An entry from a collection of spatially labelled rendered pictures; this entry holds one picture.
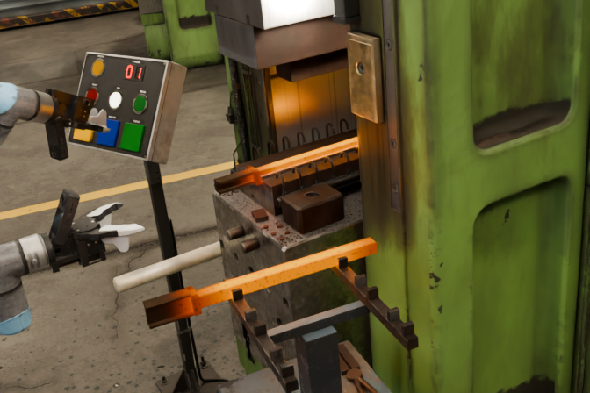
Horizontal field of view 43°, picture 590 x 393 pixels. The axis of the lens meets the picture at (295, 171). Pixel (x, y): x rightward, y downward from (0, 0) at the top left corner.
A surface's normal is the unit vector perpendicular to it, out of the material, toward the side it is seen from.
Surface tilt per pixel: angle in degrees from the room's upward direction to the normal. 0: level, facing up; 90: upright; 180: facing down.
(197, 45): 90
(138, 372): 0
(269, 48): 90
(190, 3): 90
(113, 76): 60
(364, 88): 90
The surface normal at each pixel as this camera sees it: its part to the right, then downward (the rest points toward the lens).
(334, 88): 0.50, 0.31
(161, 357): -0.09, -0.91
